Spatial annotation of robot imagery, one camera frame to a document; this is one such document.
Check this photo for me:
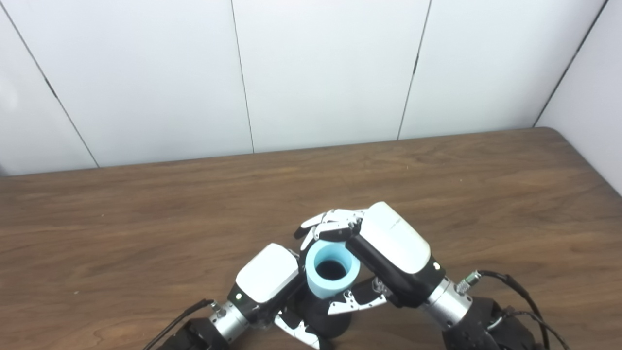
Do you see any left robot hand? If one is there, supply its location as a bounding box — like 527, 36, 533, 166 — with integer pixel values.
227, 243, 335, 350

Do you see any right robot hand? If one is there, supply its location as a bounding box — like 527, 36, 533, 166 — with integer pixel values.
294, 201, 446, 315

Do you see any light blue cylinder cup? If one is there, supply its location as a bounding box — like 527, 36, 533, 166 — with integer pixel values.
305, 240, 361, 299

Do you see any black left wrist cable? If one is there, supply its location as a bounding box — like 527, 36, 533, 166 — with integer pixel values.
142, 298, 214, 350

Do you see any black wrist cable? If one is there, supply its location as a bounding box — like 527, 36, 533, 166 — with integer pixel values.
455, 270, 550, 350
142, 298, 214, 350

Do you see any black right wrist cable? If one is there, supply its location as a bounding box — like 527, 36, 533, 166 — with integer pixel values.
455, 270, 550, 350

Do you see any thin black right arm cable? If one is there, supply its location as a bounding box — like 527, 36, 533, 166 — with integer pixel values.
501, 306, 571, 350

